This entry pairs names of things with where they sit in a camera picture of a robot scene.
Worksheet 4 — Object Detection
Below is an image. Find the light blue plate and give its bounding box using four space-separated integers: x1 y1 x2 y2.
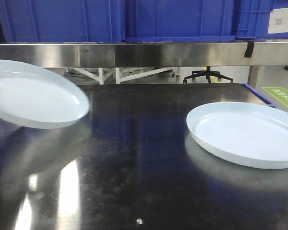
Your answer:
0 59 90 129
186 102 288 169

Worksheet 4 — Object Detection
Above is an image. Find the black office chair base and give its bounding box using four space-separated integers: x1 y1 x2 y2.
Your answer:
182 66 234 84

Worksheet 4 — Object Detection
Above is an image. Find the blue plastic bin middle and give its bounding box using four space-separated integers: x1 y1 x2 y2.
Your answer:
125 0 235 43

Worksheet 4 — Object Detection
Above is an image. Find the blue plastic bin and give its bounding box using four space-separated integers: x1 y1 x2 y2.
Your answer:
125 0 235 43
232 0 288 39
0 0 125 43

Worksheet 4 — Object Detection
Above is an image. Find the blue plastic edge strip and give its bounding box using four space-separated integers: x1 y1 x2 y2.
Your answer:
241 83 276 108

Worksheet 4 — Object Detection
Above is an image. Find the black tape strip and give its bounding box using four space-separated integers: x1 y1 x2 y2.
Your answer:
244 41 254 58

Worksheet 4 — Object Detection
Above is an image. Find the blue plastic bin right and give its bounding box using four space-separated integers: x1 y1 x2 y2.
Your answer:
232 0 288 39

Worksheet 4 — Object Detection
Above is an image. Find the green floor sign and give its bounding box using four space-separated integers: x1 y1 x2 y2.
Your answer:
262 87 288 108

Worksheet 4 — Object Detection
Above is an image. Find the blue plastic bin left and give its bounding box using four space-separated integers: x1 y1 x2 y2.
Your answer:
0 0 125 43

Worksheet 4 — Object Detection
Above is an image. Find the white paper label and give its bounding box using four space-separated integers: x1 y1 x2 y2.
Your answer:
268 8 288 34

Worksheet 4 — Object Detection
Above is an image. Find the white table frame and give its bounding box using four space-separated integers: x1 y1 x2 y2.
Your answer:
64 67 180 85

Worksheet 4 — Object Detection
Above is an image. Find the steel right shelf post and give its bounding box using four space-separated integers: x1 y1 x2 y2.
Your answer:
247 66 260 88

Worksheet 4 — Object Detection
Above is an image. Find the stainless steel shelf rail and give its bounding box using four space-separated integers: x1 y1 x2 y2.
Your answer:
0 39 288 68

